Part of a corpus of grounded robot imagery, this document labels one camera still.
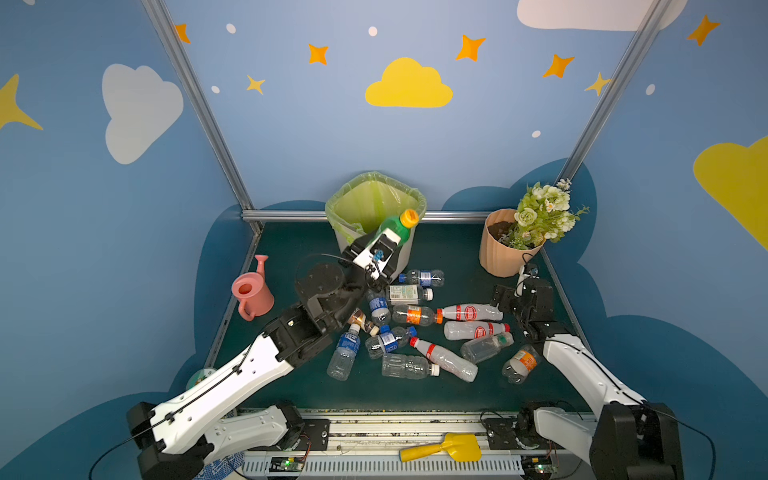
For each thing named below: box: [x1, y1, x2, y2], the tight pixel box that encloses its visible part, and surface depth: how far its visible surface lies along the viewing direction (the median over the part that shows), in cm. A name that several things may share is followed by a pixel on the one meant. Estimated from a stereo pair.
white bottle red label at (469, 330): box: [443, 321, 511, 341], surface depth 91 cm
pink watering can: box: [231, 254, 275, 322], surface depth 90 cm
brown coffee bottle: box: [349, 308, 380, 336], surface depth 92 cm
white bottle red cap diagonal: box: [409, 337, 479, 383], surface depth 84 cm
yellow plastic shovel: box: [399, 433, 482, 462], surface depth 73 cm
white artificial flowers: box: [498, 178, 590, 250], surface depth 90 cm
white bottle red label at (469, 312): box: [435, 303, 504, 324], surface depth 95 cm
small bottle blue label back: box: [398, 270, 445, 287], surface depth 103 cm
